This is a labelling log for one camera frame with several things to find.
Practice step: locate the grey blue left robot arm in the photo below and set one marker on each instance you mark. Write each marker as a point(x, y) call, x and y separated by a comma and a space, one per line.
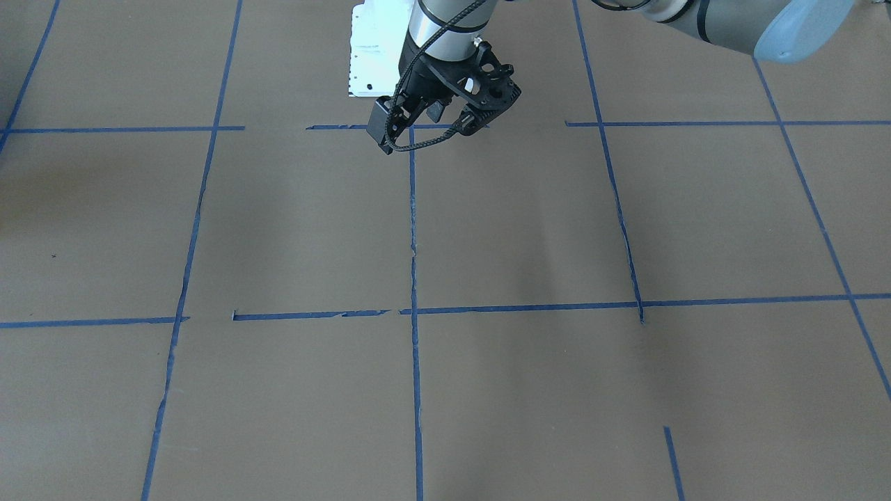
point(444, 56)

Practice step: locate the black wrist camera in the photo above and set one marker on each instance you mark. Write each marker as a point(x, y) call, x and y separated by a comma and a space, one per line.
point(384, 124)

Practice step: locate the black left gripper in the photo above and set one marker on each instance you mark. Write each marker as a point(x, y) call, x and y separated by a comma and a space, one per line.
point(422, 89)

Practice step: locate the white mounting plate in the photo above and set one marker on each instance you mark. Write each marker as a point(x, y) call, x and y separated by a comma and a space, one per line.
point(378, 31)

